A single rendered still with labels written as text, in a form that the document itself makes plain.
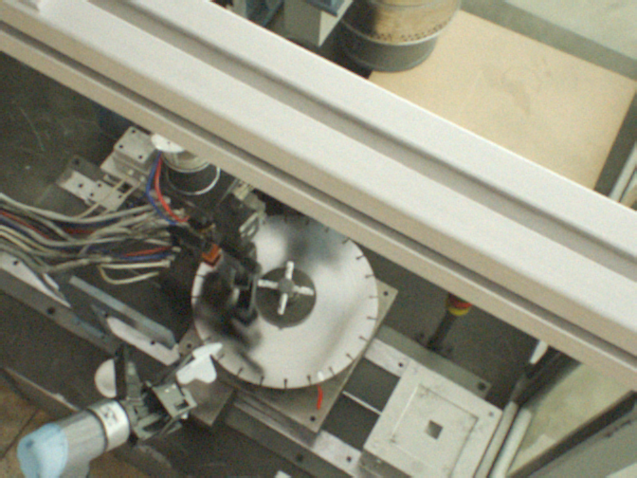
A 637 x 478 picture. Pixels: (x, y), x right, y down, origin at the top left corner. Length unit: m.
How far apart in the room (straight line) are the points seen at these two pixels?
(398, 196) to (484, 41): 1.78
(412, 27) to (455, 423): 0.82
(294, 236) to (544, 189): 1.21
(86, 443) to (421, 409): 0.56
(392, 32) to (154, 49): 1.48
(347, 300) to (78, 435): 0.51
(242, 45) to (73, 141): 1.57
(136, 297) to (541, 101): 1.01
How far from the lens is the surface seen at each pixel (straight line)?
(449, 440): 1.48
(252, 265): 1.20
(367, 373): 1.64
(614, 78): 2.10
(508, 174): 0.32
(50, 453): 1.28
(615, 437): 0.70
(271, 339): 1.44
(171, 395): 1.40
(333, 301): 1.47
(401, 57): 1.94
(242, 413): 1.61
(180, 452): 1.61
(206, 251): 1.48
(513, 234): 0.31
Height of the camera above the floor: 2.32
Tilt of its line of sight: 64 degrees down
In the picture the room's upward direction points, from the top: 6 degrees clockwise
